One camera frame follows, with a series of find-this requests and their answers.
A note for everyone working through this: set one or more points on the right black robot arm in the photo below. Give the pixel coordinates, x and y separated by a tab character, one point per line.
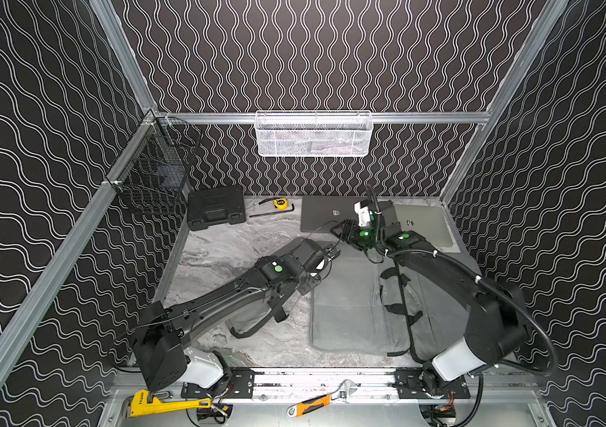
498	322

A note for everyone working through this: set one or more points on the black hex key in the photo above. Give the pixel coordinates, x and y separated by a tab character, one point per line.
290	208

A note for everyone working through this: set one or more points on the yellow tape measure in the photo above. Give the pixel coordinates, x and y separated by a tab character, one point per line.
280	203

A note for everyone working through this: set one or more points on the yellow pipe wrench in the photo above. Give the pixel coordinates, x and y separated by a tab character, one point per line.
146	403

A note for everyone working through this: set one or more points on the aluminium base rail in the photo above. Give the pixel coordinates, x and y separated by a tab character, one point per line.
374	385

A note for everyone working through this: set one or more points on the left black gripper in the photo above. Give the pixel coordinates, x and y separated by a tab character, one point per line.
321	261

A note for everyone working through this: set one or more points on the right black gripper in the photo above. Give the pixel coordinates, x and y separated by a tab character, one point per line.
342	231

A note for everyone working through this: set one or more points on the orange adjustable wrench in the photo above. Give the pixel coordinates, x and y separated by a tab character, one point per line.
344	391

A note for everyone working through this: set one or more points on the grey zippered laptop bag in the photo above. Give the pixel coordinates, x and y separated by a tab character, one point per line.
433	295

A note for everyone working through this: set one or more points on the black plastic tool case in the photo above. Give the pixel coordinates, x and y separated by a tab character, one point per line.
206	208

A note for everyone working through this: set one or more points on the black wire basket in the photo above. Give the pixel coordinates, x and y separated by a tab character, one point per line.
156	181

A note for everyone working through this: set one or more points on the white wire mesh basket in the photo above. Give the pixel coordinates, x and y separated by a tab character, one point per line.
313	134

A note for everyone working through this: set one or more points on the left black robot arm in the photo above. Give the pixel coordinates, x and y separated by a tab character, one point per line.
164	338

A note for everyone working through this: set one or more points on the silver laptop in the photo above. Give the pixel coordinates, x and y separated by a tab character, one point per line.
428	221

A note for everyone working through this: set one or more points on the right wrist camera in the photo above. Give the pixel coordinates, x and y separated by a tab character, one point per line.
364	213

